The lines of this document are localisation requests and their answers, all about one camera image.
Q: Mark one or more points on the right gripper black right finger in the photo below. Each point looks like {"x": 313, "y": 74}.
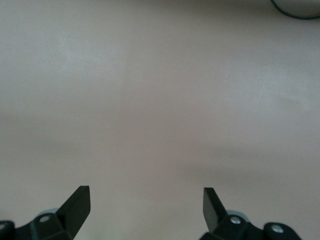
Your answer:
{"x": 220, "y": 225}

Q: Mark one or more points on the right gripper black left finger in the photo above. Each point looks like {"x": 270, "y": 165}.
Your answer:
{"x": 67, "y": 222}

